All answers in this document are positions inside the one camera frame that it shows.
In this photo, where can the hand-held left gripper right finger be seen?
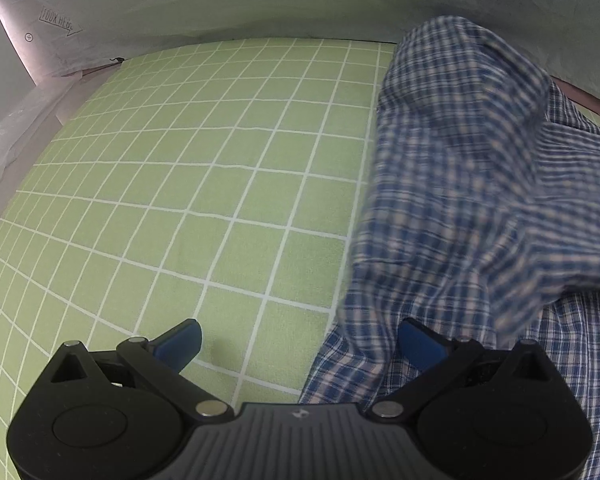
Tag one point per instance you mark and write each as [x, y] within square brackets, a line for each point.
[420, 348]

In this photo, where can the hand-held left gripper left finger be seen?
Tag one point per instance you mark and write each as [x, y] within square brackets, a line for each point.
[182, 348]

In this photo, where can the blue plaid shirt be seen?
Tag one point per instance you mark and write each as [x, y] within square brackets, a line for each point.
[460, 170]

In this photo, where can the green checked bed sheet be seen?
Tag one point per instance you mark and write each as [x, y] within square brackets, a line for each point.
[180, 170]

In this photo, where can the pale quilt with carrot print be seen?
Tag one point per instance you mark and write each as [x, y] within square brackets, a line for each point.
[230, 0]

